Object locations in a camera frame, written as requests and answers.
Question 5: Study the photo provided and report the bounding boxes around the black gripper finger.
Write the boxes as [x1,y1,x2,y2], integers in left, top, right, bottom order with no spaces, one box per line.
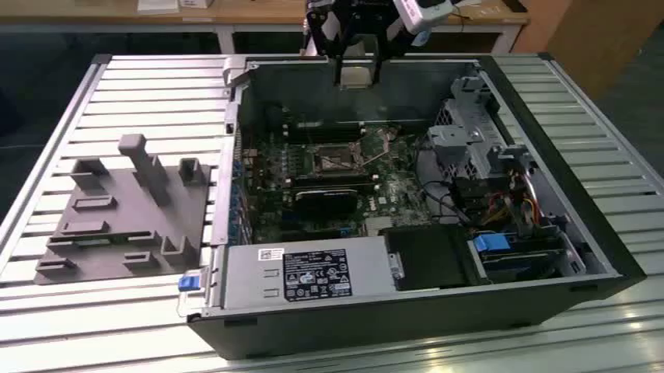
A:
[304,5,359,87]
[372,19,415,85]

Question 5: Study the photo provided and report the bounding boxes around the silver square CPU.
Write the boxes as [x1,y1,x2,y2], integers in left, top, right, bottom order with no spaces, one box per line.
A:
[339,64,379,92]

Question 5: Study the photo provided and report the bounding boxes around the metal socket cover frame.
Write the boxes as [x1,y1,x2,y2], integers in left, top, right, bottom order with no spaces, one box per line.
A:
[356,124,405,166]

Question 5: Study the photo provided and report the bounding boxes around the CPU socket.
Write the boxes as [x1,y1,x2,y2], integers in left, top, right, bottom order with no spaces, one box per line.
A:
[308,144,359,176]

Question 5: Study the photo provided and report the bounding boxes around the black drive bay cover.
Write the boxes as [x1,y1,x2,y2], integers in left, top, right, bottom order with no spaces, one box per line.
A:
[380,224,475,291]

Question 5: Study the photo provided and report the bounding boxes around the grey case latch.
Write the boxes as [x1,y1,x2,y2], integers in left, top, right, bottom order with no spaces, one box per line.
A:
[221,56,251,85]

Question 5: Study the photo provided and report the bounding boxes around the grey metal drive cage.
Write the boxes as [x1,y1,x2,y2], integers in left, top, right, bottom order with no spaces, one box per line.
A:
[425,73,535,182]

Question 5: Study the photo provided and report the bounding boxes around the white paper sheet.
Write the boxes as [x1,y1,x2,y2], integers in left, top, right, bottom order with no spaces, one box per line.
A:
[137,0,180,16]

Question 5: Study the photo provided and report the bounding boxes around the green motherboard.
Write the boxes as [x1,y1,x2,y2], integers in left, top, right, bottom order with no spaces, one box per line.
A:
[240,116,442,239]

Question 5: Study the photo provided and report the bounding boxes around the black graphics card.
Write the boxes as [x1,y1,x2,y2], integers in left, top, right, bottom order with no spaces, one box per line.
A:
[291,186,359,219]

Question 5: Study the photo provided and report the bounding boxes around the black plastic connector block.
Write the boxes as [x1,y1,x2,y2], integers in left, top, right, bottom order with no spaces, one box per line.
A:
[449,177,497,213]

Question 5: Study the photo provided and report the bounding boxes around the brown cabinet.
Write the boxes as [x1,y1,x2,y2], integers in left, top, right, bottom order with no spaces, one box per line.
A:
[546,0,664,99]

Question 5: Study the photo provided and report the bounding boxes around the silver chipset heatsink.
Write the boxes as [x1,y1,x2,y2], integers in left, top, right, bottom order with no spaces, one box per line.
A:
[364,216,391,235]

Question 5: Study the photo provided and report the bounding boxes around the hard disk in blue carrier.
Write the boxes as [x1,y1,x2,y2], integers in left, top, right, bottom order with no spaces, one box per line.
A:
[466,232,585,283]

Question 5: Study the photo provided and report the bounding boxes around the grey parts rack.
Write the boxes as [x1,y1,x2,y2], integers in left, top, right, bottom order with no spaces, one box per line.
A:
[30,134,216,288]

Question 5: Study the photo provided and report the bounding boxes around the silver power supply unit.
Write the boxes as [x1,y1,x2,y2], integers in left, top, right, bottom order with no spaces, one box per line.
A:
[204,236,397,312]

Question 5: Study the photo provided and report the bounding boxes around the black open PC case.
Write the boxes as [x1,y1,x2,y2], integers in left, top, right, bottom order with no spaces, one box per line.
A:
[183,52,648,361]

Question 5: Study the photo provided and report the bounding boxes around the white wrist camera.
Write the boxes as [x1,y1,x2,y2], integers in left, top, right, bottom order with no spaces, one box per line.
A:
[393,0,453,37]

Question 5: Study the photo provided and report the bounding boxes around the wooden desk white frame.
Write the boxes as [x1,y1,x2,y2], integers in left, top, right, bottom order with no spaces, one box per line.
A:
[0,0,533,55]

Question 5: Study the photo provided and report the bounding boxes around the grey flat cable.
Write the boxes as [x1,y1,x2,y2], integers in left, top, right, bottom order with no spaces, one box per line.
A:
[513,169,543,238]

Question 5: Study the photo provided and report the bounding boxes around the yellow red wire bundle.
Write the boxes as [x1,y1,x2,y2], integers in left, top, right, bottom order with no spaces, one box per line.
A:
[479,192,543,230]

